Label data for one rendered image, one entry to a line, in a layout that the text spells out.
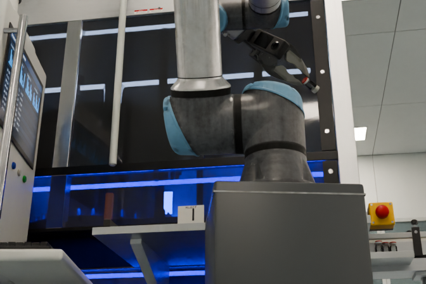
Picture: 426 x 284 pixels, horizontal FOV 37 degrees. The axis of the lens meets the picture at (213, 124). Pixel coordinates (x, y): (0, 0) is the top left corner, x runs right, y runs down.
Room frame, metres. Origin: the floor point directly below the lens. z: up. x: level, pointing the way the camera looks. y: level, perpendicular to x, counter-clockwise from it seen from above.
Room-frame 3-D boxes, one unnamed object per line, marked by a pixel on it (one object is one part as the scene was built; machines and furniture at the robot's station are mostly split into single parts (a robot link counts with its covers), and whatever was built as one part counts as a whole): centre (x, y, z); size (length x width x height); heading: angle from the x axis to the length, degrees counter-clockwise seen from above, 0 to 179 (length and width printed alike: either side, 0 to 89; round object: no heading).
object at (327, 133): (1.92, -0.37, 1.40); 0.05 x 0.01 x 0.80; 81
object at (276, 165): (1.13, -0.12, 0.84); 0.15 x 0.15 x 0.10
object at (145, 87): (2.03, 0.26, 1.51); 0.47 x 0.01 x 0.59; 81
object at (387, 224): (1.92, -0.52, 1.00); 0.08 x 0.07 x 0.07; 171
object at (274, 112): (1.13, -0.11, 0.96); 0.13 x 0.12 x 0.14; 85
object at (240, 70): (1.96, -0.19, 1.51); 0.43 x 0.01 x 0.59; 81
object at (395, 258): (1.96, -0.54, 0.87); 0.14 x 0.13 x 0.02; 171
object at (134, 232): (1.80, -0.07, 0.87); 0.70 x 0.48 x 0.02; 81
